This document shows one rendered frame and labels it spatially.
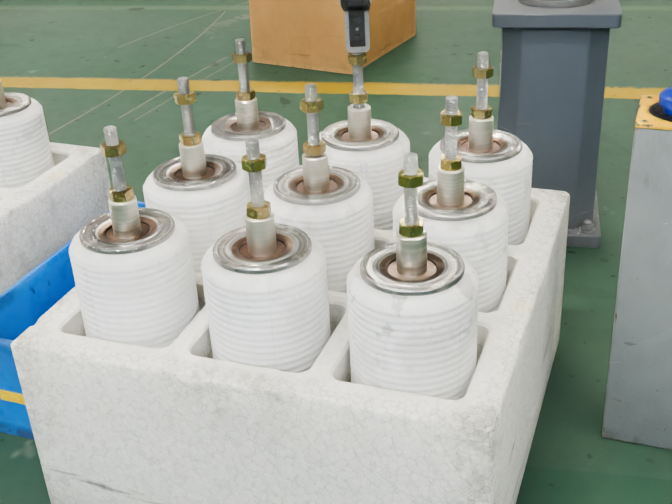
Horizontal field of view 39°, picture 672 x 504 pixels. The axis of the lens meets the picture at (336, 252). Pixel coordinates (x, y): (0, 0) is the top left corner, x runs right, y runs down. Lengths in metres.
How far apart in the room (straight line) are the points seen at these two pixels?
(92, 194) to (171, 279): 0.40
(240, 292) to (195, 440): 0.13
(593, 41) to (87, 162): 0.60
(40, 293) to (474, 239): 0.49
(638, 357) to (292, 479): 0.33
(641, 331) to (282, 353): 0.33
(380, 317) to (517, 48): 0.58
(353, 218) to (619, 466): 0.33
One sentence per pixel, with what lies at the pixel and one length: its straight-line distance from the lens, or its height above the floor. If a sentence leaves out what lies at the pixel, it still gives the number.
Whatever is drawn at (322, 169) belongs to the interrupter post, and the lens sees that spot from 0.81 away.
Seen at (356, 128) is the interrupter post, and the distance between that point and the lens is 0.91.
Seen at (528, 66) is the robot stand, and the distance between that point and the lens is 1.17.
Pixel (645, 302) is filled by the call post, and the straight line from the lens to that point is 0.85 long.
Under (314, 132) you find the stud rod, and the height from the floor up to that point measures 0.30.
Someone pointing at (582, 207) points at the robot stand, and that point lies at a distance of 1.25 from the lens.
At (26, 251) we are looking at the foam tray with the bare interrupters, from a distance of 1.06.
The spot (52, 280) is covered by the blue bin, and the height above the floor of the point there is 0.10.
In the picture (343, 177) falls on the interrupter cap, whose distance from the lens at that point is 0.83.
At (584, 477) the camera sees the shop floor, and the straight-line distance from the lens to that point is 0.90.
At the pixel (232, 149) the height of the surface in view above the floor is 0.25.
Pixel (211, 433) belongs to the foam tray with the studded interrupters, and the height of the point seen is 0.13.
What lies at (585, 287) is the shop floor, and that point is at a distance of 1.17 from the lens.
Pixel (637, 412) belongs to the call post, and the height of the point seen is 0.04.
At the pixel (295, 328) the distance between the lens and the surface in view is 0.71.
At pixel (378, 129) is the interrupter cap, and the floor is 0.25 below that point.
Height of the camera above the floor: 0.59
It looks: 29 degrees down
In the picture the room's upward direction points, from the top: 3 degrees counter-clockwise
